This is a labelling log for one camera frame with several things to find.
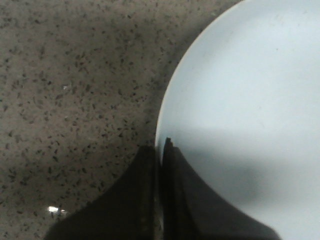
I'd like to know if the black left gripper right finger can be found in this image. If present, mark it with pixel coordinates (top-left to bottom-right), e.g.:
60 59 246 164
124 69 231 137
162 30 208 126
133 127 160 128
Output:
161 138 280 240

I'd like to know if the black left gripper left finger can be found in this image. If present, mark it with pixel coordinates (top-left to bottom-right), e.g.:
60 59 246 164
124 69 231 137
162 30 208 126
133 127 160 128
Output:
44 146 156 240

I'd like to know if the light blue round plate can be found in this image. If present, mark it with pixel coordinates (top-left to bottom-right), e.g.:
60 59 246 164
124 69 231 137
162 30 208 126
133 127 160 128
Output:
155 0 320 240

